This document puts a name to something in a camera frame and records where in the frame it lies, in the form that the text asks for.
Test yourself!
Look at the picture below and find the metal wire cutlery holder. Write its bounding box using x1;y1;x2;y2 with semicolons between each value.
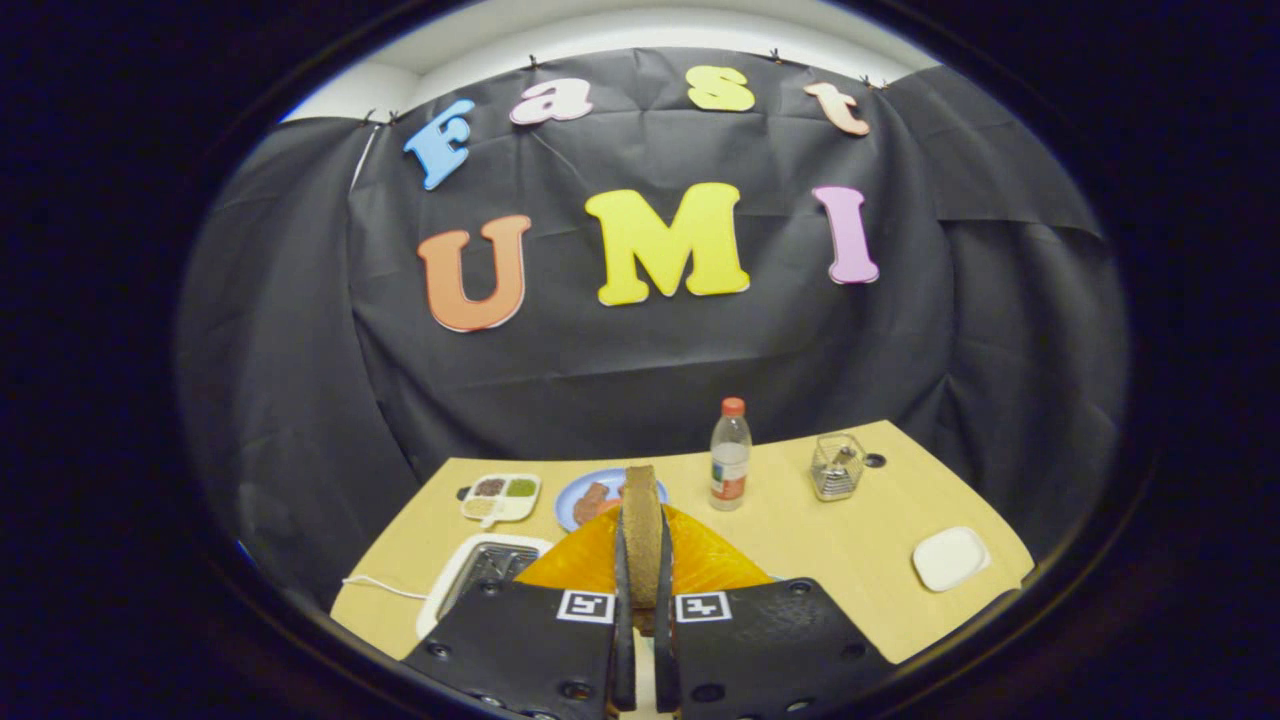
809;432;866;502

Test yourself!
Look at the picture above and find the white toaster cord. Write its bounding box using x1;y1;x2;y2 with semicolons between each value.
342;575;429;601

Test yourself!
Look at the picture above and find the blue round plate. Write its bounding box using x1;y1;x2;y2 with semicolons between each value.
554;468;669;533

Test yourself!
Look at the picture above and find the white toaster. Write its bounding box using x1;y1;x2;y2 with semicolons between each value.
416;533;554;641

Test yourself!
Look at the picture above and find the brown bread slice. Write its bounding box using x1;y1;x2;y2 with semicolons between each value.
620;464;664;636

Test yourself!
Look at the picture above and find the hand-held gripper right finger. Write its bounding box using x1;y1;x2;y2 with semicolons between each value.
655;505;897;720

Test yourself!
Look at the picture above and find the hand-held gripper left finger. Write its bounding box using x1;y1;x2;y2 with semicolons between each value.
400;508;639;720

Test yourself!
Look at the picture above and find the small white square dish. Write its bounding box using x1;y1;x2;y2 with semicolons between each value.
912;526;992;593

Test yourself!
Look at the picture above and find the white divided condiment tray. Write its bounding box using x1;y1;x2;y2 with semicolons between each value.
458;472;542;529

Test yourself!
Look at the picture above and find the clear bottle with red cap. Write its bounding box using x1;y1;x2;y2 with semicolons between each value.
709;397;753;512

